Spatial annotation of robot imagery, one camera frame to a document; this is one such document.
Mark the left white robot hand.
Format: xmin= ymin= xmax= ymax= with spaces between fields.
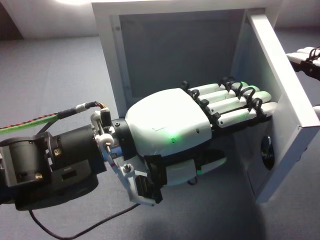
xmin=124 ymin=76 xmax=279 ymax=188

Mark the white cabinet door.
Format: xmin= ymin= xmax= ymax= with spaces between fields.
xmin=231 ymin=8 xmax=320 ymax=205

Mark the large white box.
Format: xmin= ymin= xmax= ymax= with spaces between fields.
xmin=91 ymin=0 xmax=281 ymax=141

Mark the small black object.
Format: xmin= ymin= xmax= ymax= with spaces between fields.
xmin=259 ymin=135 xmax=276 ymax=171

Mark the wrist camera with white bracket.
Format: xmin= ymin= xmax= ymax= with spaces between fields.
xmin=107 ymin=149 xmax=164 ymax=207

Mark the thin black cable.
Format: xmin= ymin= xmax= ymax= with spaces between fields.
xmin=28 ymin=202 xmax=140 ymax=240

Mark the green braided cable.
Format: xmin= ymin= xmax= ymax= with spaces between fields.
xmin=0 ymin=101 xmax=111 ymax=137

